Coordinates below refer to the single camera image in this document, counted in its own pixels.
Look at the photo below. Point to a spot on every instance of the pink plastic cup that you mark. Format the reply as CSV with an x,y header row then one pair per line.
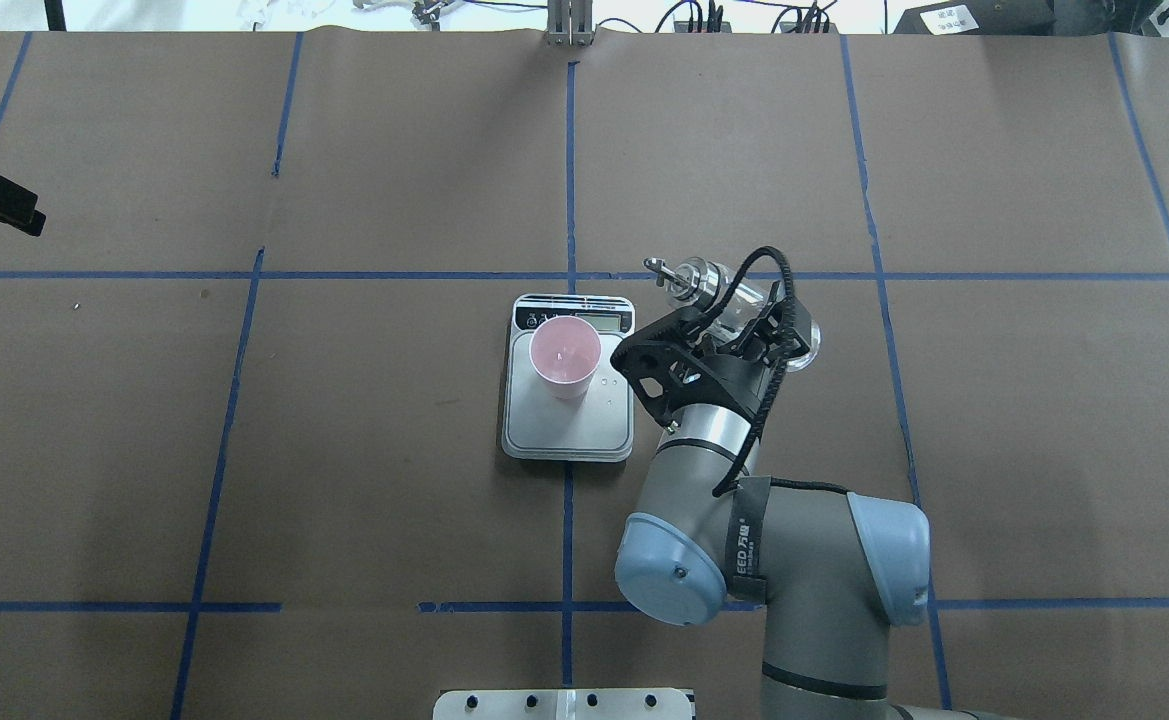
x,y
566,352

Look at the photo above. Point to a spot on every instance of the black box white label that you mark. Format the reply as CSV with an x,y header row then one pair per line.
x,y
994,18

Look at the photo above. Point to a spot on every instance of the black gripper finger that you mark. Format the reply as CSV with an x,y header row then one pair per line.
x,y
781,332
696,340

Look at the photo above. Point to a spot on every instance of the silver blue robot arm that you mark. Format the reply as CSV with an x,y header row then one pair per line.
x,y
835,571

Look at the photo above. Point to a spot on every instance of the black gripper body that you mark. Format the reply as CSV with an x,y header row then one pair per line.
x,y
734,381

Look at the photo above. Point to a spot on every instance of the silver digital kitchen scale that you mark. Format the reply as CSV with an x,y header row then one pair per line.
x,y
542,423

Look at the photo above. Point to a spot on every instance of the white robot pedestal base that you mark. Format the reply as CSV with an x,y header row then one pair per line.
x,y
567,703

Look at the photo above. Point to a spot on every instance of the glass sauce bottle metal cap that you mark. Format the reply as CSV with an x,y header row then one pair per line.
x,y
712,287

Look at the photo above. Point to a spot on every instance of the aluminium frame post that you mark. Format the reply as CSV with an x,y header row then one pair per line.
x,y
570,23

